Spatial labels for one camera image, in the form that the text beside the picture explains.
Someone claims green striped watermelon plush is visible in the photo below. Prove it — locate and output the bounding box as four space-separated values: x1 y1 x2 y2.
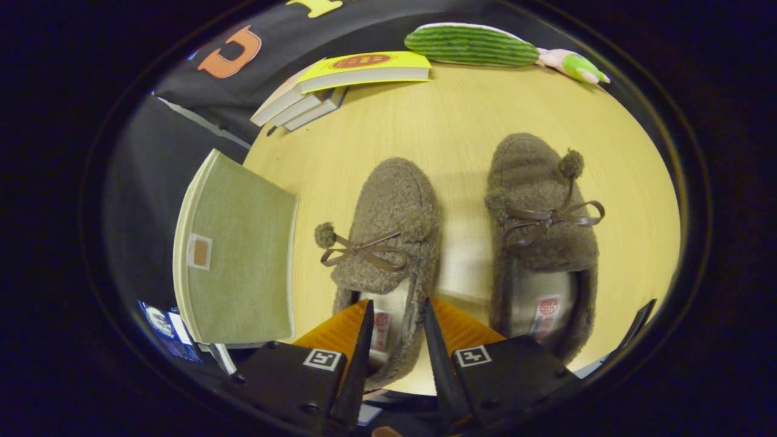
404 22 541 68

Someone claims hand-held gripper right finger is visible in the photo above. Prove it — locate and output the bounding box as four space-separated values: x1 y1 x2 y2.
423 297 583 429

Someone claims brown fuzzy shoe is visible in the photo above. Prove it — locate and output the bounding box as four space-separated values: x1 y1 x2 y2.
314 158 442 391
484 132 606 365

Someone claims beige book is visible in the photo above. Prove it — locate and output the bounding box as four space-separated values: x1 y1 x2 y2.
250 59 328 127

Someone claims white book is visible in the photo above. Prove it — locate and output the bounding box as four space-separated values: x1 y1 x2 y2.
269 90 341 129

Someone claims grey book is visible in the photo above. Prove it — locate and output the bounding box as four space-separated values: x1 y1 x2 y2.
283 85 350 132

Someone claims yellow book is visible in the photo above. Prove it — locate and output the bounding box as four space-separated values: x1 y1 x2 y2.
296 51 433 95

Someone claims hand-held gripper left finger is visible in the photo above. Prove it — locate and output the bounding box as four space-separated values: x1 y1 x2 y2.
228 299 375 432

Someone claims blue packet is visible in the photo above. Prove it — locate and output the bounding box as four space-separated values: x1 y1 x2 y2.
138 300 202 364

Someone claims pink and green plush toy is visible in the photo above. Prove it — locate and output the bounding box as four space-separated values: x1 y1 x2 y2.
537 47 611 85

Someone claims green fabric storage box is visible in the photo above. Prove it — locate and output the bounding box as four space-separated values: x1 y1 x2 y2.
173 149 299 347

